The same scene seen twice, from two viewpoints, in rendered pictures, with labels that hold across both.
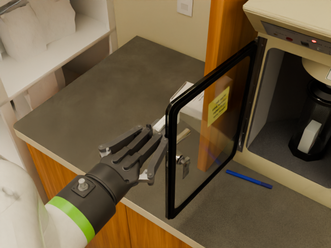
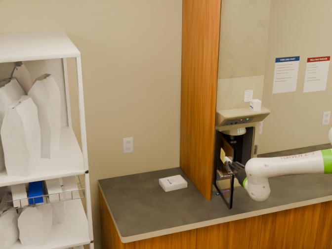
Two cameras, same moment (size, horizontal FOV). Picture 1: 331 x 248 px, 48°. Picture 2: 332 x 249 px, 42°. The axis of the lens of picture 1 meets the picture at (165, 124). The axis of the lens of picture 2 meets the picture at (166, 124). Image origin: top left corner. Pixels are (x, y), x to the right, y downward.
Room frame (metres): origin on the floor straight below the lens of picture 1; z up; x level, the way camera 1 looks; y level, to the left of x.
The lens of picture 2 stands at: (-0.49, 2.02, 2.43)
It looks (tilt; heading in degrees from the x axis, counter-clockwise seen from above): 22 degrees down; 306
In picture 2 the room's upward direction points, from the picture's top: straight up
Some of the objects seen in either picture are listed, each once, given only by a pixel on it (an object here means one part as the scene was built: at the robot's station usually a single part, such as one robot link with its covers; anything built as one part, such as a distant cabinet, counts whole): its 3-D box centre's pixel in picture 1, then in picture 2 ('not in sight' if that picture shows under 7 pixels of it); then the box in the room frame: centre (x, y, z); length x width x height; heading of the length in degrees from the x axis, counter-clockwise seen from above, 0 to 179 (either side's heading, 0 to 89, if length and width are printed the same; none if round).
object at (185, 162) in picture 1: (184, 167); not in sight; (0.52, -0.04, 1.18); 0.02 x 0.02 x 0.06; 48
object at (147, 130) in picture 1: (133, 148); (232, 168); (0.47, 0.06, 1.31); 0.11 x 0.01 x 0.04; 147
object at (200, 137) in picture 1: (209, 136); (224, 169); (0.61, -0.10, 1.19); 0.30 x 0.01 x 0.40; 138
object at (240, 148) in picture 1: (247, 103); (216, 157); (0.73, -0.22, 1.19); 0.03 x 0.02 x 0.39; 55
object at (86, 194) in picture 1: (85, 202); (247, 179); (0.34, 0.13, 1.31); 0.09 x 0.06 x 0.12; 55
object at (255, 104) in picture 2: not in sight; (255, 104); (0.56, -0.37, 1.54); 0.05 x 0.05 x 0.06; 50
